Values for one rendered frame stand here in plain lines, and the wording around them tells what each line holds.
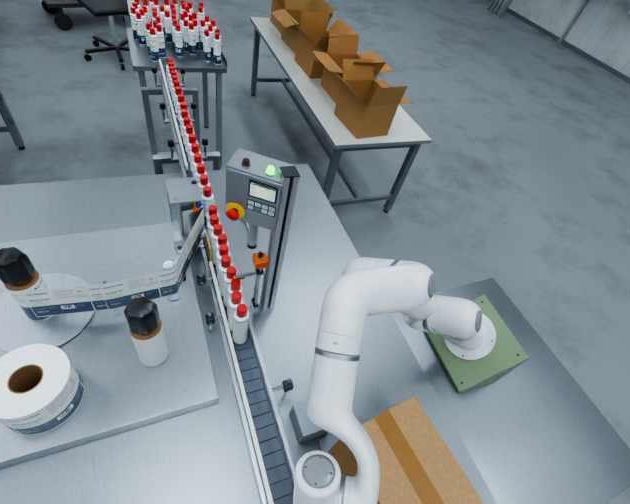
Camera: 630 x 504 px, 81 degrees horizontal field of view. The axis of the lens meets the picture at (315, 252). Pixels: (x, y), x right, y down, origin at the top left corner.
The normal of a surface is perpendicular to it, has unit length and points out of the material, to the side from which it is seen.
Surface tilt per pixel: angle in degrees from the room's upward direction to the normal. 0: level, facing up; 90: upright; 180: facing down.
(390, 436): 0
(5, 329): 0
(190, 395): 0
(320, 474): 20
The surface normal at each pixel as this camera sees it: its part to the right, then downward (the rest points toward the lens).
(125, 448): 0.19, -0.65
